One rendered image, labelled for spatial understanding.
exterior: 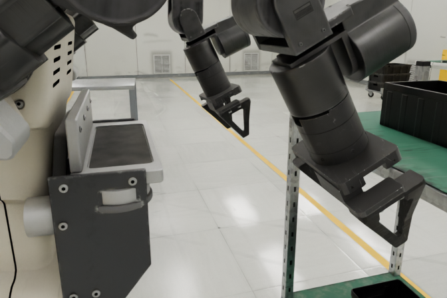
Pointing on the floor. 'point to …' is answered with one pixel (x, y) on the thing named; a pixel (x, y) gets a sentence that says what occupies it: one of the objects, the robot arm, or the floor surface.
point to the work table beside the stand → (111, 88)
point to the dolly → (386, 72)
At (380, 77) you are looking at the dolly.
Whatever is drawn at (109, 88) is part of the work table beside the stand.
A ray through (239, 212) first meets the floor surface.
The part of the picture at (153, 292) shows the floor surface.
